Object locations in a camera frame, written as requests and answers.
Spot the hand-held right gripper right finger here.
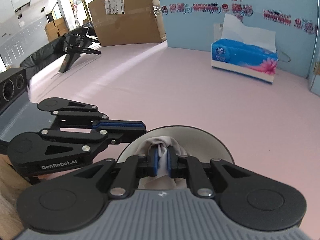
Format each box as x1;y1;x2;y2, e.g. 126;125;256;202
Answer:
167;145;275;198

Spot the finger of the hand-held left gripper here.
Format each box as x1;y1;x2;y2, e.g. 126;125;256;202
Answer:
51;99;147;130
37;127;148;160

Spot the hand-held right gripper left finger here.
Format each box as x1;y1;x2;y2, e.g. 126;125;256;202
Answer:
70;147;162;198

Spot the beige cloth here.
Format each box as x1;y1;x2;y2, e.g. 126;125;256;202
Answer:
142;136;190;190

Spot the striped ceramic bowl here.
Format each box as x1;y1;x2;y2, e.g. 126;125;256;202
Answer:
116;125;235;191

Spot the black sofa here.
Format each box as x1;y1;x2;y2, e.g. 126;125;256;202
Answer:
19;22;100;80

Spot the black tripod stand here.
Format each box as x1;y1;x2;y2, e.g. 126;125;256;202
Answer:
59;32;102;73

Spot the stack of brown cartons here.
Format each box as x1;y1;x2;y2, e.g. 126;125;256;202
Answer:
44;17;68;42

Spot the brown cardboard box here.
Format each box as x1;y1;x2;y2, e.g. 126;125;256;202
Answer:
87;0;167;47

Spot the light blue taped cardboard panel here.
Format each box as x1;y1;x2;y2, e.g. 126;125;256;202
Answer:
156;0;318;78

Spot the blue tissue box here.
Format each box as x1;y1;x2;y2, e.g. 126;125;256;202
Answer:
211;14;278;84

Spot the black wire loop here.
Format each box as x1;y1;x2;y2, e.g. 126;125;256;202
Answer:
277;51;292;63

